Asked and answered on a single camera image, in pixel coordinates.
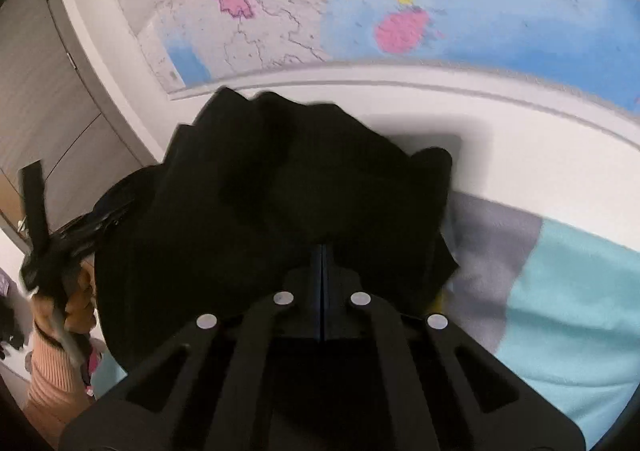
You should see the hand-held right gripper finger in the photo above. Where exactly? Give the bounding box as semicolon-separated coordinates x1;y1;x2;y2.
60;243;323;451
322;243;586;451

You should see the colourful wall map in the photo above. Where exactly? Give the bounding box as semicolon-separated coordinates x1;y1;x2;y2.
95;0;640;114

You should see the person's left hand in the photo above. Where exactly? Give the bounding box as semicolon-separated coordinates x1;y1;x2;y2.
32;265;97;336

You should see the grey door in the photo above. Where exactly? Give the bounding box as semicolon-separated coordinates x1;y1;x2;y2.
0;0;158;244

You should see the light blue patterned blanket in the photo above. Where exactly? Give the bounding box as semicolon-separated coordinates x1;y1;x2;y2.
92;191;640;451

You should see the black garment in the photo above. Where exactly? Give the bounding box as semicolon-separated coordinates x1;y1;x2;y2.
94;86;461;374

